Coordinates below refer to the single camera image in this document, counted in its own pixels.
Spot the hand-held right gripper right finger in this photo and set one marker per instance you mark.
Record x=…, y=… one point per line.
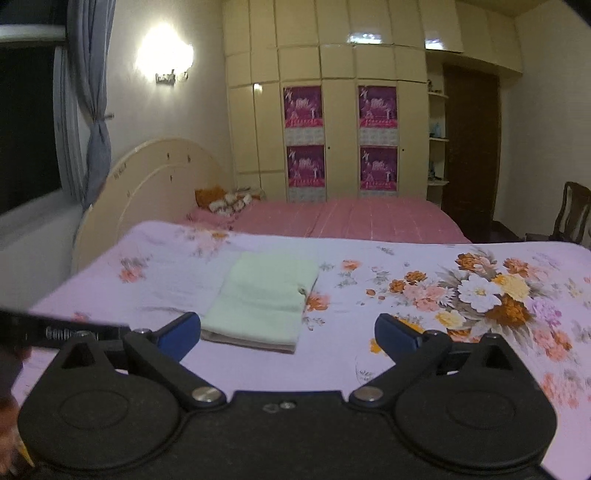
x=393, y=337

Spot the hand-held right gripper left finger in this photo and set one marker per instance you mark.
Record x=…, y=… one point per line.
x=180, y=333

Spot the pale green knit sweater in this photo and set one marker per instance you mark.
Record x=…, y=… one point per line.
x=263, y=300

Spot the pink floral bedsheet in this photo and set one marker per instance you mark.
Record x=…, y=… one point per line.
x=346, y=295

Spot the pink striped bedspread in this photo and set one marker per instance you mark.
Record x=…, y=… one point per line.
x=351, y=219

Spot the orange patterned pillow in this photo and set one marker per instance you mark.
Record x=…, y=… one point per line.
x=226, y=201

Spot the cream round headboard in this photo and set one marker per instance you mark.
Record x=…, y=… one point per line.
x=152, y=184

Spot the cream corner shelf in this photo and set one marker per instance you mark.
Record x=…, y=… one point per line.
x=437, y=138

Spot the dark wooden door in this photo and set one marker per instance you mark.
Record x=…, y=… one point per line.
x=471, y=147

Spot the dark window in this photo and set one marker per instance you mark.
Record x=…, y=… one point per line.
x=27, y=124

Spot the dark wooden chair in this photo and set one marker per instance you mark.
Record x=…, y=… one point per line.
x=570, y=212

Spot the grey blue curtain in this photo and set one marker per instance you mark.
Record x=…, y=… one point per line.
x=94, y=115

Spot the cream wardrobe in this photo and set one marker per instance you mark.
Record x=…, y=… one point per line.
x=341, y=60

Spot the purple wall poster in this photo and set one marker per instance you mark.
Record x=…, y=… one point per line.
x=378, y=168
x=305, y=166
x=377, y=107
x=302, y=107

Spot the wall lamp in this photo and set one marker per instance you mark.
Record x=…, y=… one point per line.
x=166, y=53

